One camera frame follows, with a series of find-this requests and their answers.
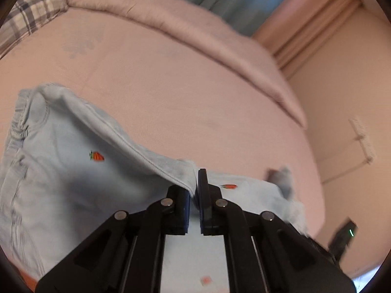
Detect blue curtain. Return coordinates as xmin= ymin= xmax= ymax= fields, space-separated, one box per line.
xmin=169 ymin=0 xmax=309 ymax=37

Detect white power strip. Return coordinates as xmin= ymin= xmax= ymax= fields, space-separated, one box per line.
xmin=359 ymin=137 xmax=376 ymax=164
xmin=349 ymin=116 xmax=366 ymax=138

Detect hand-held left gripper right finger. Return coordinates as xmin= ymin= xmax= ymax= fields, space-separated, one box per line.
xmin=198 ymin=168 xmax=356 ymax=293

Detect white cable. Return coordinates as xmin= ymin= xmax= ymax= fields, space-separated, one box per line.
xmin=322 ymin=158 xmax=371 ymax=184

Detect plaid pillow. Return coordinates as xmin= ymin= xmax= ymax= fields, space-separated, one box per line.
xmin=0 ymin=0 xmax=69 ymax=60

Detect pink duvet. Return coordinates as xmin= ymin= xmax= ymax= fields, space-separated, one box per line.
xmin=53 ymin=0 xmax=307 ymax=128

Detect white blue printed cloth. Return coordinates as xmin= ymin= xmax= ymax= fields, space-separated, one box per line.
xmin=351 ymin=265 xmax=382 ymax=293

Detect bed with pink sheet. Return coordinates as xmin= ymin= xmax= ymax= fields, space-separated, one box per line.
xmin=0 ymin=6 xmax=326 ymax=281

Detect beige curtain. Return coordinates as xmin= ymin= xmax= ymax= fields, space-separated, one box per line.
xmin=253 ymin=0 xmax=364 ymax=80

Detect light blue denim pants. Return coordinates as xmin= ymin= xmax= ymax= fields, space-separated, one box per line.
xmin=0 ymin=82 xmax=309 ymax=293

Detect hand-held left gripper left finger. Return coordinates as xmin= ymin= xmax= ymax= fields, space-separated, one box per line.
xmin=35 ymin=186 xmax=191 ymax=293

